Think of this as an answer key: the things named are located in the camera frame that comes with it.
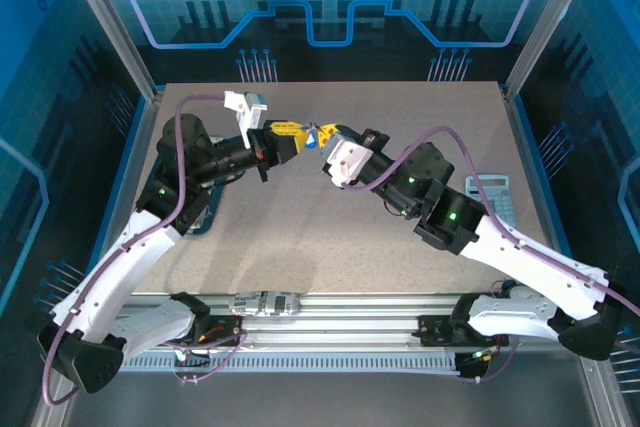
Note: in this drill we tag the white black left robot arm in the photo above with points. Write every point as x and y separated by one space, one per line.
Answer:
115 272

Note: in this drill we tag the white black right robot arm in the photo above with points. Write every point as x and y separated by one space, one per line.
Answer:
525 257

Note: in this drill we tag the green checkered cloth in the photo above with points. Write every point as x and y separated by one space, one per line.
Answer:
200 223

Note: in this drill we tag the grey calculator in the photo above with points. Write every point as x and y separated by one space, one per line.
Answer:
495 197

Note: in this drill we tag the white labelled cylinder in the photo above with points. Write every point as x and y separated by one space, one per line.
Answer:
265 303

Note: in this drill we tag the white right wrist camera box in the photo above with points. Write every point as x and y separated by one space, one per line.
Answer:
347 162

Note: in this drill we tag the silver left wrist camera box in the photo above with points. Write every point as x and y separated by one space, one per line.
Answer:
245 109

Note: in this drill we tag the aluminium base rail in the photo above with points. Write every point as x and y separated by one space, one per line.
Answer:
350 312

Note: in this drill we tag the aluminium frame post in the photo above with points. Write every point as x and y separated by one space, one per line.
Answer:
107 22
547 22

